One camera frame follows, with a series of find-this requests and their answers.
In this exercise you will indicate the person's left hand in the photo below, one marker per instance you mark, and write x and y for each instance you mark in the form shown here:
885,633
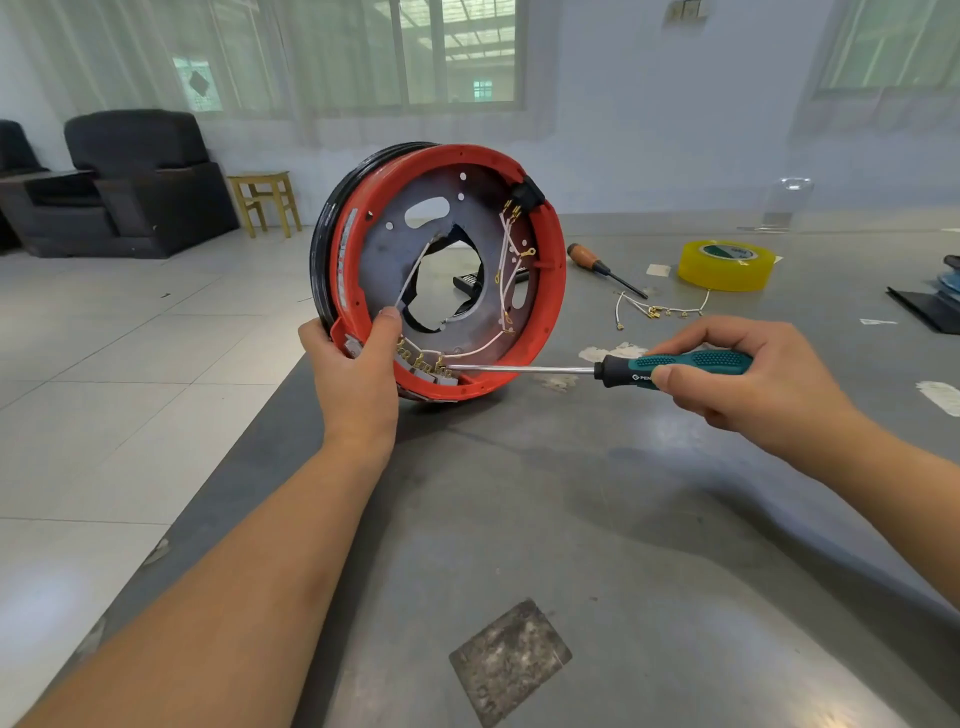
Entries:
357,390

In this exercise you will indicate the person's right hand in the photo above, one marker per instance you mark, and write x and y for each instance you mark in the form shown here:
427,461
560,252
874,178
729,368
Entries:
765,398

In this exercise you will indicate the red round appliance base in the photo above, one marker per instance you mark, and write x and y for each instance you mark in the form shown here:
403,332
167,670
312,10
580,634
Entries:
348,225

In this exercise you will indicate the person's left forearm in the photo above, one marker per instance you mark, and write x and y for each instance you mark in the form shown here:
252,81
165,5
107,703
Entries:
195,600

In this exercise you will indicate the yellow tape roll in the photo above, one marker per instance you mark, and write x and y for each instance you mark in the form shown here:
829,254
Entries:
698,275

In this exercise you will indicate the black remote control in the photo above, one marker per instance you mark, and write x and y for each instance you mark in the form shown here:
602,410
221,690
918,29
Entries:
467,282

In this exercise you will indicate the crumpled white tape piece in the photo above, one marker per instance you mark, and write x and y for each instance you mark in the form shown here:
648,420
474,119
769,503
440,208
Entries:
608,354

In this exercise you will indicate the narrow white tape strip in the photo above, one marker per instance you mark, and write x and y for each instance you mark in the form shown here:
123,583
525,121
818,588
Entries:
941,398

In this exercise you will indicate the black flat plate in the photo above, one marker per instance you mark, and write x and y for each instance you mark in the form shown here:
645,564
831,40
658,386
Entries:
923,311

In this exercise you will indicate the small wooden stool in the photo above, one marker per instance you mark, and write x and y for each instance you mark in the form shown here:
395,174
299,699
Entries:
264,180

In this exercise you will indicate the black armchair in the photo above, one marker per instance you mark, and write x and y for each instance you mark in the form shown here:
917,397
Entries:
143,183

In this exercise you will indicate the sheer white curtain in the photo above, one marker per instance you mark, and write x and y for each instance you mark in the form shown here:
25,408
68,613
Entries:
885,108
90,53

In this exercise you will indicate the large barred window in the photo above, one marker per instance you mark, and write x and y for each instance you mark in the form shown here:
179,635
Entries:
897,45
360,53

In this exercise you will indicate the black sofa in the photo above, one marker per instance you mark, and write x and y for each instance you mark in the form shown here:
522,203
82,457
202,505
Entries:
12,147

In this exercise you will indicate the white wall box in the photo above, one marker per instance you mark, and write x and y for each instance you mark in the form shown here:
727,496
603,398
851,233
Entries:
687,9

